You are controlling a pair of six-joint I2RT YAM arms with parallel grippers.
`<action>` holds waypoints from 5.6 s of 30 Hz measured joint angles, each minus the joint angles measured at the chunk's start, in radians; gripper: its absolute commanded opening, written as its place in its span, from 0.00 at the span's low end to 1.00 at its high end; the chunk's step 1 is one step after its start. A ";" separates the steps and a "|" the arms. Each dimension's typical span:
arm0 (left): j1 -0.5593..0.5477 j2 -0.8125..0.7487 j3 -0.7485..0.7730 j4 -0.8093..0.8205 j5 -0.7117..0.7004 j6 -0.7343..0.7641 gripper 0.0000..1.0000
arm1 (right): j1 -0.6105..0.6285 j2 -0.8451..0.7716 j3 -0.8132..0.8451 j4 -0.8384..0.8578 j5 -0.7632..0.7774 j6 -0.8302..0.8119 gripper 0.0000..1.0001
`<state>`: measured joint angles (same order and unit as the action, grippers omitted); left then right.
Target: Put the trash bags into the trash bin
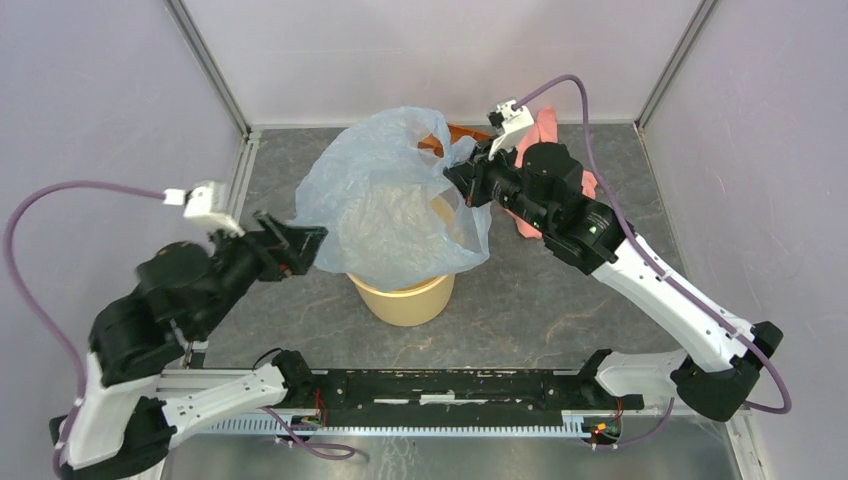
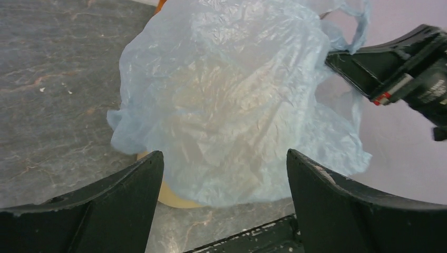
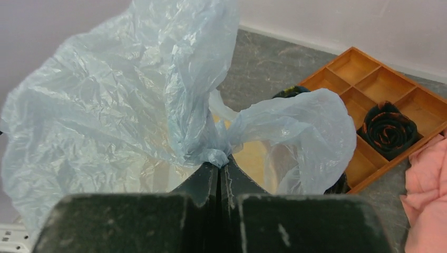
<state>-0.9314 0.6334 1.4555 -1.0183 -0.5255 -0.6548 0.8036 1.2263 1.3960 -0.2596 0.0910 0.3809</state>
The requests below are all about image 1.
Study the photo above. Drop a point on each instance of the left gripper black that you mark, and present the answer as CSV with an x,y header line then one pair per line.
x,y
289,250

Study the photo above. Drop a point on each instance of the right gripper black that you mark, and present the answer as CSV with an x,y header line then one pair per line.
x,y
474,191

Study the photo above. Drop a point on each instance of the light blue plastic trash bag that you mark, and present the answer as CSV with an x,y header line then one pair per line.
x,y
381,152

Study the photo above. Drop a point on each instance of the tan cylindrical trash bin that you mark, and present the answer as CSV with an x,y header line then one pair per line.
x,y
407,291

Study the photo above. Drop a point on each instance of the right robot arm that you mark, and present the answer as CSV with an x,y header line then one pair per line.
x,y
720,356

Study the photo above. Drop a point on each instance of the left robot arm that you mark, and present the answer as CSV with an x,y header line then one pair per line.
x,y
120,427

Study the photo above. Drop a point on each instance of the orange compartment tray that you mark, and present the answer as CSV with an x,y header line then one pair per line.
x,y
457,132

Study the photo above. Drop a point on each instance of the pink cloth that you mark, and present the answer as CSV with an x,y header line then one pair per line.
x,y
548,177

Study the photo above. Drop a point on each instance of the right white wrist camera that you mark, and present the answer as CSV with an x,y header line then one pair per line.
x,y
511,121

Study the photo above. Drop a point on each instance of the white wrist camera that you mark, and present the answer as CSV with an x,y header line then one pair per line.
x,y
511,121
205,206

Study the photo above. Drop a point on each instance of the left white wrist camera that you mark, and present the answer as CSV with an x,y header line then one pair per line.
x,y
205,206

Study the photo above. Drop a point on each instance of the left corner aluminium post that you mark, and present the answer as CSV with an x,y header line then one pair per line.
x,y
202,53

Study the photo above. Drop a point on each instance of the corner aluminium post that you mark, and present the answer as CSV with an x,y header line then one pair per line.
x,y
695,26
202,53

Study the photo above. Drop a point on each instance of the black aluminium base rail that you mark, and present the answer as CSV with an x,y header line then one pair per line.
x,y
468,403

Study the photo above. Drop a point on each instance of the right corner aluminium post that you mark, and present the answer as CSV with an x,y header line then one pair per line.
x,y
695,26

